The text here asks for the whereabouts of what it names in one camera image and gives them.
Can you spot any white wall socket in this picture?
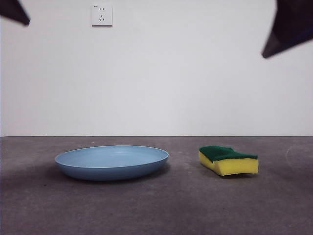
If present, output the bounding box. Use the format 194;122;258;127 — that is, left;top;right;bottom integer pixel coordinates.
91;4;113;27

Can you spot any yellow sponge with green pad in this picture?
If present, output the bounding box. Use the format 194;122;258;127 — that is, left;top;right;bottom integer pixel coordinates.
198;145;259;177

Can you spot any blue round plate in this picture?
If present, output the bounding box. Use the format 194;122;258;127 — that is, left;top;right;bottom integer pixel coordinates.
54;145;170;182

